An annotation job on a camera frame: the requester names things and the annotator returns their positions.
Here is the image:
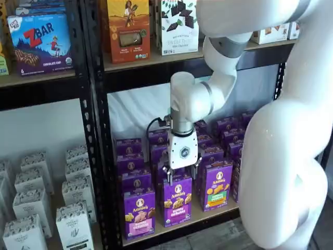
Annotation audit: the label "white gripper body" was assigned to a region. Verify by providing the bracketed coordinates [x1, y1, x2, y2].
[168, 131, 200, 170]

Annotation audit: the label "Simple Mills chocolate thins box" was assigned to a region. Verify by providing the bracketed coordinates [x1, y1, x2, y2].
[160, 0, 200, 56]

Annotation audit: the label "blue sea salt crackers box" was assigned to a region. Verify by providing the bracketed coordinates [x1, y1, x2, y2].
[289, 21, 300, 40]

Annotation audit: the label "purple Annie's box pink patch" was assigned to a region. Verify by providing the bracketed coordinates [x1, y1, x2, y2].
[115, 137, 143, 157]
[123, 191, 156, 241]
[117, 153, 145, 174]
[121, 169, 152, 195]

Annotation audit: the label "white printed carton box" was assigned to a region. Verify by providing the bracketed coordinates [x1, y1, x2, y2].
[20, 150, 53, 172]
[61, 174, 97, 223]
[0, 159, 14, 183]
[12, 187, 55, 239]
[56, 199, 95, 250]
[65, 145, 89, 164]
[14, 167, 55, 195]
[2, 214, 49, 250]
[65, 158, 92, 183]

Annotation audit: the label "blue Z Bar box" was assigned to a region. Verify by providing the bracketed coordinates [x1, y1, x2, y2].
[15, 0, 66, 17]
[7, 12, 75, 78]

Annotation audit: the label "purple Annie's box green patch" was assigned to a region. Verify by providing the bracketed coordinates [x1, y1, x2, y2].
[199, 145, 225, 165]
[203, 160, 234, 213]
[196, 132, 218, 148]
[194, 120, 209, 135]

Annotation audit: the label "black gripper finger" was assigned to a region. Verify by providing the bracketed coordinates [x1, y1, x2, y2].
[190, 153, 203, 181]
[162, 156, 174, 186]

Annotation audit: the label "purple Annie's box yellow patch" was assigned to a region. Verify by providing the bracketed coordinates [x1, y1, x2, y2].
[215, 117, 239, 132]
[222, 129, 247, 144]
[227, 142, 245, 164]
[232, 160, 242, 203]

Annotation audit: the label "black metal shelf rack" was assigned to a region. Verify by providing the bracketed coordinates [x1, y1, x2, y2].
[0, 0, 98, 250]
[79, 0, 288, 250]

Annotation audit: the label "white backdrop sheet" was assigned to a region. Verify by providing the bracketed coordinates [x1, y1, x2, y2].
[107, 64, 280, 141]

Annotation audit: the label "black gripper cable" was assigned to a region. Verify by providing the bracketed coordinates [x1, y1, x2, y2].
[146, 117, 172, 164]

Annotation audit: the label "purple Annie's chocolate grahams box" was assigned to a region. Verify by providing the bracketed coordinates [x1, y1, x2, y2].
[240, 111, 257, 123]

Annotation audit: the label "yellow Bobo's box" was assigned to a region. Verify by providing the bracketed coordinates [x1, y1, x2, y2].
[0, 0, 10, 77]

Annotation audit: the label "yellow Revival box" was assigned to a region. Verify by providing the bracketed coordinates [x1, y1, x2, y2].
[107, 0, 151, 64]

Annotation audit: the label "orange pretzel crackers box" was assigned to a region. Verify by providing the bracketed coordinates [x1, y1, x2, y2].
[253, 22, 291, 45]

